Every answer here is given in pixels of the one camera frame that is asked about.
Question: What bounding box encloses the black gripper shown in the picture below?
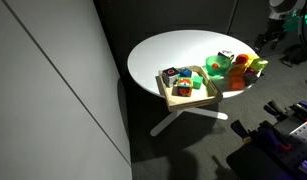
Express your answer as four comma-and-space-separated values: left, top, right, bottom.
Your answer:
254, 20, 287, 52

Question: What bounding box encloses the black cable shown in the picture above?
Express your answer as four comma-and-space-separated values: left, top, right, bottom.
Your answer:
297, 0, 307, 48

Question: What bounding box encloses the zebra checkered cube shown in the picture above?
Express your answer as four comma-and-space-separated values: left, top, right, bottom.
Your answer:
217, 49, 235, 63

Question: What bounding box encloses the green cube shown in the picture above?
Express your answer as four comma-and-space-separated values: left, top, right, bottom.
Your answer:
192, 75, 204, 90

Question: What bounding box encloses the red tomato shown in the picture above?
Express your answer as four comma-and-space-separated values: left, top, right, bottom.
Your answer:
235, 53, 250, 66

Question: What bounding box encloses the orange block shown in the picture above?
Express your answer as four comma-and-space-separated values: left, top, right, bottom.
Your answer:
230, 75, 245, 91

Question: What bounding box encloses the orange patterned cube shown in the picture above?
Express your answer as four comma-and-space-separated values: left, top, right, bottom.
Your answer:
176, 77, 194, 98

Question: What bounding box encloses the grey block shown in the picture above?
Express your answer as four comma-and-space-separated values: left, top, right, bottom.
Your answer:
243, 71, 259, 86

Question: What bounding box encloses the lime green block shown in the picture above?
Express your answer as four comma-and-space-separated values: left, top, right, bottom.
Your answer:
251, 57, 269, 72

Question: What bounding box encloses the perforated metal breadboard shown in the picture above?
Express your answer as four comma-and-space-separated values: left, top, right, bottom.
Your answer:
279, 121, 307, 171

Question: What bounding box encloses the black equipment with cables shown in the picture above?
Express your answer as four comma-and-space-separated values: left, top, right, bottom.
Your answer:
230, 119, 292, 153

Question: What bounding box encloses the black purple spring clamp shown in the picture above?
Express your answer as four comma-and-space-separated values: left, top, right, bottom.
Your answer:
263, 99, 307, 125

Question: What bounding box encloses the blue cube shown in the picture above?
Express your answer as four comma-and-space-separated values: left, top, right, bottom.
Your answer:
179, 67, 193, 79

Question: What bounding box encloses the white table leg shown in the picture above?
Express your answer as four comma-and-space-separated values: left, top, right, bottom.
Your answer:
149, 108, 229, 138

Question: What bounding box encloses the wooden tray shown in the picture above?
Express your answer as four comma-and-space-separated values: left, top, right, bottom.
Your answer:
157, 64, 224, 113

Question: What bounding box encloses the black cube with pink shape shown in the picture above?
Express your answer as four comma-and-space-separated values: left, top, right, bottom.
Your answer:
161, 66, 181, 88

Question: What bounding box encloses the green plastic bowl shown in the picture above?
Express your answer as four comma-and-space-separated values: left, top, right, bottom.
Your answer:
205, 54, 232, 77

